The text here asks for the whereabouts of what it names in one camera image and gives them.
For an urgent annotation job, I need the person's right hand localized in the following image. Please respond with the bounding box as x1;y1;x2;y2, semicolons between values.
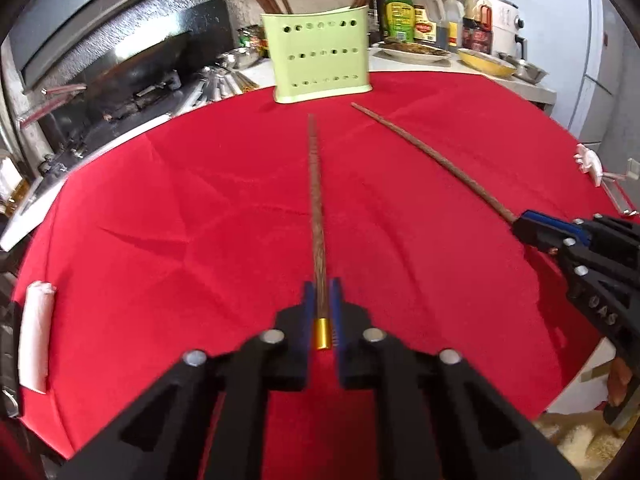
606;358;634;406

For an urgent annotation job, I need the white crumpled tissue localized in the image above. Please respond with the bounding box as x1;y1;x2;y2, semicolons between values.
574;143;603;188

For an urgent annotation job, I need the red tablecloth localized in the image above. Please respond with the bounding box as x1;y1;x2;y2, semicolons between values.
18;73;613;455

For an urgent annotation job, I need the steel bowl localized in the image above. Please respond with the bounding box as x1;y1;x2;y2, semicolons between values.
499;52;548;84

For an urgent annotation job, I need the yellow bowl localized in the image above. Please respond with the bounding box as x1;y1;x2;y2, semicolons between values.
458;48;516;78

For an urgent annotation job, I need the white refrigerator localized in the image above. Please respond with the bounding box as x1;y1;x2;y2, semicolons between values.
509;0;627;148

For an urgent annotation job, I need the white air fryer appliance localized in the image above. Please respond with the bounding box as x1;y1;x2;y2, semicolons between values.
488;0;527;60

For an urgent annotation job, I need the dark red label bottle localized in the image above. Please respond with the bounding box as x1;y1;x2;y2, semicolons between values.
462;0;492;54

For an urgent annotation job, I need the clear oil bottle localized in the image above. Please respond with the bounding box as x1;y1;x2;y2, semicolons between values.
444;0;464;51

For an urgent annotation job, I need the plate of food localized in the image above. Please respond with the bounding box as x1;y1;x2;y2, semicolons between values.
378;42;450;64

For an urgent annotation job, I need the large vinegar jug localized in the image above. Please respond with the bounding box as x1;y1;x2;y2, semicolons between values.
413;0;448;50

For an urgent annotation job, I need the white rolled towel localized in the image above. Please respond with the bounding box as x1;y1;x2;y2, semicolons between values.
17;281;56;394

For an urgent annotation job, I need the green bottle yellow cap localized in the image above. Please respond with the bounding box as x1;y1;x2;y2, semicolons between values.
385;0;416;42

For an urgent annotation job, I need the green plastic utensil holder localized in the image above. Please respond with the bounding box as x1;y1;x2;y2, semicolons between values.
262;6;372;104

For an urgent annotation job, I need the wok on stove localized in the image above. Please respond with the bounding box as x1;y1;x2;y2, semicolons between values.
51;32;191;126

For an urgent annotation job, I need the range hood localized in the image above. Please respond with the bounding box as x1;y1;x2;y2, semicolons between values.
8;0;227;89

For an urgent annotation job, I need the metal bracket clamp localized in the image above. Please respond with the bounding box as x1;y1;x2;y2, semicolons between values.
601;158;640;217

